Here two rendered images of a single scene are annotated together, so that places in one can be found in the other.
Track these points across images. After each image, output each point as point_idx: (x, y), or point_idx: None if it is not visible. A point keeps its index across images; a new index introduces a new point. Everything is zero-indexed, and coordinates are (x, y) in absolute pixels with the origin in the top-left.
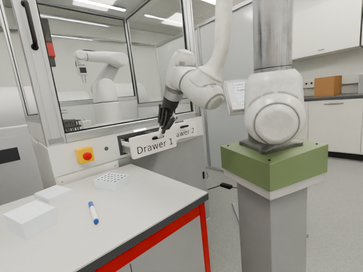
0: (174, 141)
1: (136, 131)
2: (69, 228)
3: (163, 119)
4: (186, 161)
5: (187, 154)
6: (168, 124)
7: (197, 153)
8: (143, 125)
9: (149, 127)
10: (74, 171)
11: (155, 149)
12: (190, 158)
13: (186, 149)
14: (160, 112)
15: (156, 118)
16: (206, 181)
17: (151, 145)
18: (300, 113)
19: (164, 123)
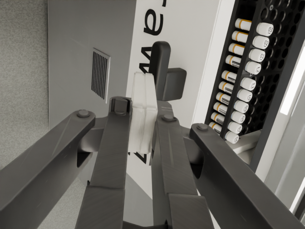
0: (132, 171)
1: (300, 59)
2: None
3: (157, 176)
4: (126, 176)
5: (137, 194)
6: (27, 154)
7: (128, 221)
8: (304, 113)
9: (279, 137)
10: None
11: (140, 54)
12: (125, 191)
13: (146, 201)
14: (244, 206)
15: (297, 195)
16: (82, 183)
17: (157, 39)
18: None
19: (111, 141)
